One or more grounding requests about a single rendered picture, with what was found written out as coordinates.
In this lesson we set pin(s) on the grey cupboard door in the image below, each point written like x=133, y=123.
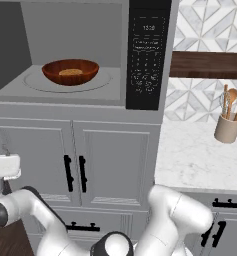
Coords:
x=120, y=160
x=235, y=236
x=33, y=146
x=198, y=245

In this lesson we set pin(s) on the grey microwave oven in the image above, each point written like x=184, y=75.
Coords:
x=146, y=60

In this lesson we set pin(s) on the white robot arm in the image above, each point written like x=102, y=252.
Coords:
x=40, y=213

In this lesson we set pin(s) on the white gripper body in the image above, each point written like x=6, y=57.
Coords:
x=8, y=165

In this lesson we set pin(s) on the tan waffle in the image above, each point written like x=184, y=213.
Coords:
x=70, y=72

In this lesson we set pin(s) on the wooden spoon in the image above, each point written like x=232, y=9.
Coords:
x=232, y=96

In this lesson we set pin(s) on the thin wooden stick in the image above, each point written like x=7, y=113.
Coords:
x=225, y=88

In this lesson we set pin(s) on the metal whisk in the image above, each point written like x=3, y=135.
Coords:
x=224, y=101

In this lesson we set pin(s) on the grey drawer front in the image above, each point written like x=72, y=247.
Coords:
x=130, y=221
x=233, y=213

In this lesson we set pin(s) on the dark wooden wall shelf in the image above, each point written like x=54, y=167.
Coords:
x=206, y=65

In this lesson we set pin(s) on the round microwave turntable plate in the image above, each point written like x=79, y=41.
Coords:
x=103, y=81

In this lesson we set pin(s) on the brown wooden bowl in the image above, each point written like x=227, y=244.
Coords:
x=56, y=73

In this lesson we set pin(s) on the beige utensil pot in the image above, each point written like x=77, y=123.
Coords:
x=227, y=130

